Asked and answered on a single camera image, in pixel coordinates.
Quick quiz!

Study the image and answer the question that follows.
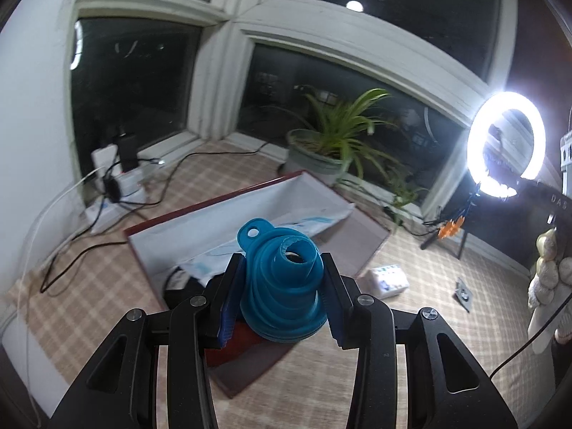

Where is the long black cable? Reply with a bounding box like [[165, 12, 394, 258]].
[[40, 239, 130, 296], [134, 140, 287, 206]]

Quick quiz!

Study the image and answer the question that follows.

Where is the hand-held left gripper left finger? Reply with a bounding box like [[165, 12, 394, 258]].
[[47, 254, 244, 429]]

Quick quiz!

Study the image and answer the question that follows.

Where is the potted spider plant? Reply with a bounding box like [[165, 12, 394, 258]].
[[263, 87, 430, 233]]

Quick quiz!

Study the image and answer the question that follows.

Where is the white power strip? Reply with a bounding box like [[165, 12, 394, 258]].
[[83, 171, 150, 235]]

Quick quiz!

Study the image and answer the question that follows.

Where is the black power cable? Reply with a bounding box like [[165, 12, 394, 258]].
[[384, 206, 448, 235]]

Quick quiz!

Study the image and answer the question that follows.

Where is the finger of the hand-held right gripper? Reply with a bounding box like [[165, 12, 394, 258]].
[[483, 167, 537, 193]]

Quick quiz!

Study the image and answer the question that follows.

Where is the black charger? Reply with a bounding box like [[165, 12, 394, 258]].
[[116, 133, 139, 173]]

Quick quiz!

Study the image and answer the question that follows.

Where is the white blue printed plastic bag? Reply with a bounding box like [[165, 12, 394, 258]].
[[181, 203, 356, 284]]

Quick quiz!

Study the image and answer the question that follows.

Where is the red storage box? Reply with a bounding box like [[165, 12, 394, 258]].
[[123, 170, 391, 399]]

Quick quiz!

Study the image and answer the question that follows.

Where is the blue silicone funnel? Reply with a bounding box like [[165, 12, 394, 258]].
[[237, 217, 329, 345]]

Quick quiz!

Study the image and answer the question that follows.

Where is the white cable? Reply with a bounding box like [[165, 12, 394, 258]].
[[20, 165, 110, 429]]

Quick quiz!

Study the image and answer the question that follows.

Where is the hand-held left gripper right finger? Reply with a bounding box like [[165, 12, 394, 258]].
[[321, 252, 519, 429]]

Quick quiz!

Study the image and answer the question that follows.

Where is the black plug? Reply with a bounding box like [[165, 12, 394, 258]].
[[103, 174, 122, 202]]

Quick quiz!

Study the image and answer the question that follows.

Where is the small dark packet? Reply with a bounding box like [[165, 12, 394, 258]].
[[455, 277, 474, 312]]

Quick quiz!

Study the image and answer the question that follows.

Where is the black tripod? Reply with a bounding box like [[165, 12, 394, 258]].
[[420, 179, 481, 260]]

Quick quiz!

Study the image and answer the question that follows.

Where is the orange clamp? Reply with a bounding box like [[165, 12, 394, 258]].
[[438, 219, 465, 240]]

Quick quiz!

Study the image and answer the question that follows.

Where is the blue white tissue packet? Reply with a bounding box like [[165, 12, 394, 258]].
[[364, 265, 410, 299]]

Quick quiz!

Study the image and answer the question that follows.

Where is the small white plastic bag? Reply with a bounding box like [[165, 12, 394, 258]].
[[179, 257, 220, 284]]

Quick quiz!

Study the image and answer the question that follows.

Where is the person's right hand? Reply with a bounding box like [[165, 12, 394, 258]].
[[527, 228, 572, 354]]

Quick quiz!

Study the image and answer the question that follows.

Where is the ring light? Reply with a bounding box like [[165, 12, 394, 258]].
[[467, 93, 547, 198]]

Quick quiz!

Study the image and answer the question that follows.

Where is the white power adapter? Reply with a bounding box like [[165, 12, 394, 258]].
[[92, 145, 120, 177]]

